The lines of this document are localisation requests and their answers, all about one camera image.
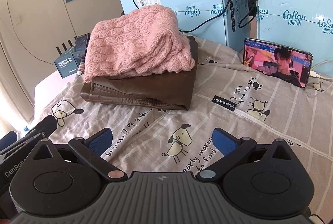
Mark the printed striped bed sheet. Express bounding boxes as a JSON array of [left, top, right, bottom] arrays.
[[25, 35, 333, 217]]

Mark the black fabric label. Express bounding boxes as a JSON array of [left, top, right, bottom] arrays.
[[211, 95, 236, 111]]

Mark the smartphone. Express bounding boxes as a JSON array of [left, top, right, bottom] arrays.
[[243, 37, 313, 89]]

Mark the small blue box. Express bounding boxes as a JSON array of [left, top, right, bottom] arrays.
[[54, 50, 78, 79]]

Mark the brown leather garment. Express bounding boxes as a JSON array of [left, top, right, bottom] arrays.
[[79, 35, 199, 111]]

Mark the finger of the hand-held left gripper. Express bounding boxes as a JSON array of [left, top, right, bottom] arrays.
[[16, 115, 58, 142]]

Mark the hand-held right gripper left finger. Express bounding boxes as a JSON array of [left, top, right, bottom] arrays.
[[31, 128, 128, 183]]

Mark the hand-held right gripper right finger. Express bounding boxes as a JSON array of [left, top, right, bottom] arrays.
[[196, 128, 296, 182]]

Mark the white charging cable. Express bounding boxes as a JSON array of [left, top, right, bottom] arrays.
[[307, 56, 333, 100]]

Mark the pink knitted sweater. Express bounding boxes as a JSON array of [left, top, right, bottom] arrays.
[[84, 4, 196, 83]]

